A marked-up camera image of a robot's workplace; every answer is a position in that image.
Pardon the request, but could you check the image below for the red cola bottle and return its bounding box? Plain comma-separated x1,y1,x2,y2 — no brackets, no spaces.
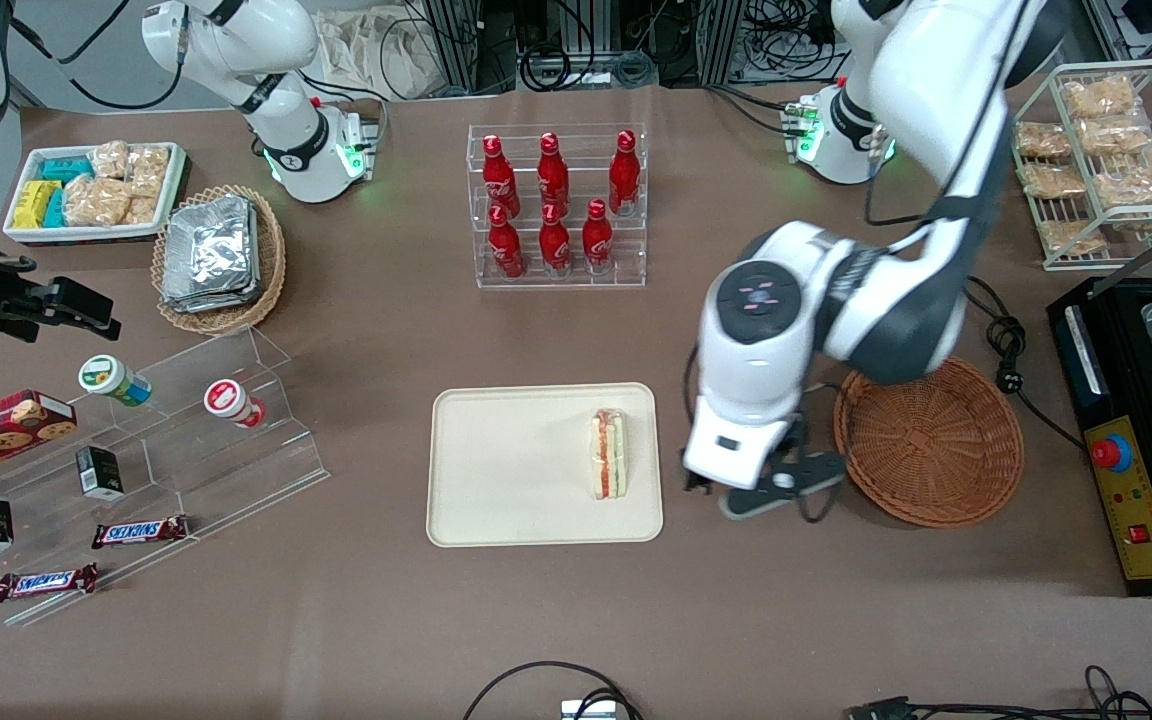
488,205,526,280
537,131,571,216
608,129,641,217
581,198,615,274
538,202,572,277
482,134,521,219

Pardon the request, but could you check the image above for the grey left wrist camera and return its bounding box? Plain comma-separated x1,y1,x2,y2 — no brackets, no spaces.
719,452,849,522

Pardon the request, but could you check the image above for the brown round wicker basket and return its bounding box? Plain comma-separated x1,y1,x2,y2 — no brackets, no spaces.
833,357,1026,529

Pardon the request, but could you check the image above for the white wire rack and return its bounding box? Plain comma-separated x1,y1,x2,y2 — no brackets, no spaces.
1011,58,1152,273

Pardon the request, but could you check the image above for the white cloth bag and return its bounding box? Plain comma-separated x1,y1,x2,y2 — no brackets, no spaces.
321,5,437,101

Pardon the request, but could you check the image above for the black cable bundle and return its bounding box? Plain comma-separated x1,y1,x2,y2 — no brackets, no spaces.
518,0,657,91
741,0,852,86

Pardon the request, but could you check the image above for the clear acrylic step shelf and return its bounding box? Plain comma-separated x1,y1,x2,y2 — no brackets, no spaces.
0,325,331,629

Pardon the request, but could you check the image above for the Snickers chocolate bar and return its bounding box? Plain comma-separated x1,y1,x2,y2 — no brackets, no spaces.
91,515,190,550
0,563,99,603

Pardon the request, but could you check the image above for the clear acrylic bottle rack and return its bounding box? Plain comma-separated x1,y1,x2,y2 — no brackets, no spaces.
467,123,648,291

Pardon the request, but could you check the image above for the black cable with connector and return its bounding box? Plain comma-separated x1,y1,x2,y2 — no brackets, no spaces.
846,665,1152,720

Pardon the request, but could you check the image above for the yellow control panel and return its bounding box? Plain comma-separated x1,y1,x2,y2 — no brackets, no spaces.
1083,415,1152,583

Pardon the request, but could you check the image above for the white snack bin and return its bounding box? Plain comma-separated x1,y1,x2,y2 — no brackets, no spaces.
3,141,188,245

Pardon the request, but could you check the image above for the black looped cable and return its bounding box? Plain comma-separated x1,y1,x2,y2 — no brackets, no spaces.
463,660,642,720

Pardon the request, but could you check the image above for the green lid yogurt cup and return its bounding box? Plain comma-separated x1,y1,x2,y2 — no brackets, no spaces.
78,354,153,407

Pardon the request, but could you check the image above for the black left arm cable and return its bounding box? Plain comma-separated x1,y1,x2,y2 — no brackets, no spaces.
681,60,1007,526

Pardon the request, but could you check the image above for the cream plastic tray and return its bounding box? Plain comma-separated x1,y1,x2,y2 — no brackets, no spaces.
426,382,665,548

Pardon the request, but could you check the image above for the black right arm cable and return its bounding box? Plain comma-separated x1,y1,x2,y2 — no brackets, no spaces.
11,0,187,111

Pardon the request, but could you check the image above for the clear bag of pastry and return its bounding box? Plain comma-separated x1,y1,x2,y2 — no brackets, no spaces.
1063,76,1140,121
1079,115,1152,156
1022,162,1089,201
1016,121,1074,161
1038,218,1107,256
1094,150,1152,209

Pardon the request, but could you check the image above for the yellow snack packet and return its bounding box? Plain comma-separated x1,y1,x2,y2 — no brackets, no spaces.
13,180,59,230

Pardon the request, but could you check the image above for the tan oval wicker basket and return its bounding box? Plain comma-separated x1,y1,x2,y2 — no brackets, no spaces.
151,184,287,336

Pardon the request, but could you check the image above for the red lid yogurt cup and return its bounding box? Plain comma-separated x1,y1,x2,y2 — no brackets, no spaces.
203,378,267,429

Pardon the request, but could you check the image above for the aluminium profile post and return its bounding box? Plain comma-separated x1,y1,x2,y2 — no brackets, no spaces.
701,0,749,86
436,0,519,93

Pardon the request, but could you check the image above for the red emergency stop button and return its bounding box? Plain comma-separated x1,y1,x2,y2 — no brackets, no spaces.
1091,433,1134,473

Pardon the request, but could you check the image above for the triangle sandwich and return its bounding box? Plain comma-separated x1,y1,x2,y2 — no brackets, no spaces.
589,408,629,501

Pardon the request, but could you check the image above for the foil wrapped pack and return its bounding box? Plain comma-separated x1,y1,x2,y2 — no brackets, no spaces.
164,195,257,301
160,270,261,315

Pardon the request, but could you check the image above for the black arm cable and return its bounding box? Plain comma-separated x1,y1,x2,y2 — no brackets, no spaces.
11,0,187,111
681,60,1007,526

